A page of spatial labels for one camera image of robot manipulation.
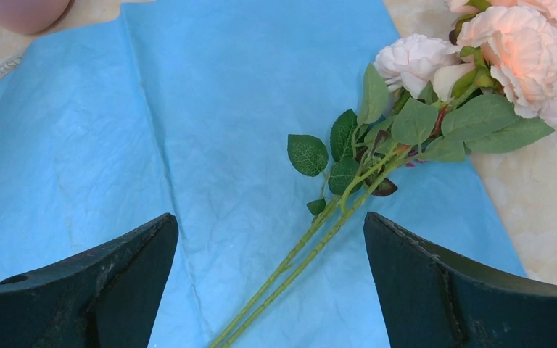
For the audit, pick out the pink ceramic vase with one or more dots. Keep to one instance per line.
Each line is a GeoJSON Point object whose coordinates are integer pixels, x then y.
{"type": "Point", "coordinates": [31, 16]}

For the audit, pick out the peach rose stem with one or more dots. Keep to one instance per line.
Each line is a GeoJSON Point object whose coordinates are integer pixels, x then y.
{"type": "Point", "coordinates": [504, 87]}

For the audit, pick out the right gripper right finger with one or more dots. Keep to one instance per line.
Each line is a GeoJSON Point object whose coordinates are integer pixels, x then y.
{"type": "Point", "coordinates": [431, 296]}

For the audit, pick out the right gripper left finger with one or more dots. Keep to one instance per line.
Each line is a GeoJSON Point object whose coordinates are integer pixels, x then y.
{"type": "Point", "coordinates": [106, 296]}

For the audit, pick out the pale pink rose stem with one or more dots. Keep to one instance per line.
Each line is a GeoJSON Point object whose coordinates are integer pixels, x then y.
{"type": "Point", "coordinates": [399, 114]}

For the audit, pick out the blue wrapping paper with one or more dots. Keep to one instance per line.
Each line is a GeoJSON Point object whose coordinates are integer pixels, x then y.
{"type": "Point", "coordinates": [182, 107]}

